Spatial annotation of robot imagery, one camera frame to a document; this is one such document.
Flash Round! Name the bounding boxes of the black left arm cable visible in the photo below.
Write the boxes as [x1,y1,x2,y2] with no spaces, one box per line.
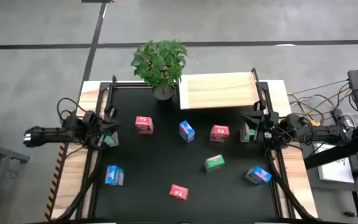
[56,97,87,123]

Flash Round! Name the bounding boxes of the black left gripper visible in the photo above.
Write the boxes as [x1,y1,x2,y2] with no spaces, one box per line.
[97,117,121,139]

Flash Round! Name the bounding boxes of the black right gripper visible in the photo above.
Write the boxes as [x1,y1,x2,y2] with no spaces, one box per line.
[241,112,272,141]

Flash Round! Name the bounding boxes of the wooden shelf black legs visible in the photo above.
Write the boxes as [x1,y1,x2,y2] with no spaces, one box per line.
[178,71,260,110]

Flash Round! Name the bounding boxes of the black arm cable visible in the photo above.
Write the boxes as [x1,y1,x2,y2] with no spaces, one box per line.
[277,115,316,146]
[56,97,87,123]

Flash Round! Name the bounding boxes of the red Froot Loops cereal box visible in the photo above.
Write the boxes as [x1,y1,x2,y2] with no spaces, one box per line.
[209,124,230,143]
[134,115,154,135]
[168,184,190,201]

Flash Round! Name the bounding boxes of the yellow cable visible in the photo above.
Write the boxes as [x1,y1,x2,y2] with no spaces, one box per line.
[290,93,323,127]

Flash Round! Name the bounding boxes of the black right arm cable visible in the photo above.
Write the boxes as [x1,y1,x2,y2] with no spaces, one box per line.
[277,115,316,146]

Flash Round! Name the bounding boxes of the blue Rice Krispies cereal box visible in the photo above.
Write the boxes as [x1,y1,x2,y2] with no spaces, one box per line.
[244,165,272,185]
[104,164,125,187]
[178,119,196,144]

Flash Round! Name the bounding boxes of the black metal rig frame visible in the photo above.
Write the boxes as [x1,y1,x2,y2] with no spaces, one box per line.
[54,67,316,224]

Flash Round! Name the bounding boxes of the black power strip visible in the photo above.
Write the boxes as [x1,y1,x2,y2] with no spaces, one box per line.
[331,108,356,130]

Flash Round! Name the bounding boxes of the yellow black hazard tape strip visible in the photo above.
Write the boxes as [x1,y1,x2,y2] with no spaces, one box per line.
[44,143,70,222]

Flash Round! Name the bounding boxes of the black boom bar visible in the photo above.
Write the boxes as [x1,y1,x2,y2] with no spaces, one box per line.
[303,119,358,170]

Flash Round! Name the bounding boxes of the green potted plant black pot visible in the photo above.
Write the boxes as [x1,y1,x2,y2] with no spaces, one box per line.
[131,39,188,101]

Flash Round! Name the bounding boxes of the white flat box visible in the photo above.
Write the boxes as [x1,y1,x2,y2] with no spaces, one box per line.
[313,142,356,184]

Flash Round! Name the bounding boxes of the green Apple Jacks cereal box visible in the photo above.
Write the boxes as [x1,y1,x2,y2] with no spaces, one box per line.
[204,154,226,172]
[103,131,120,147]
[239,122,257,143]

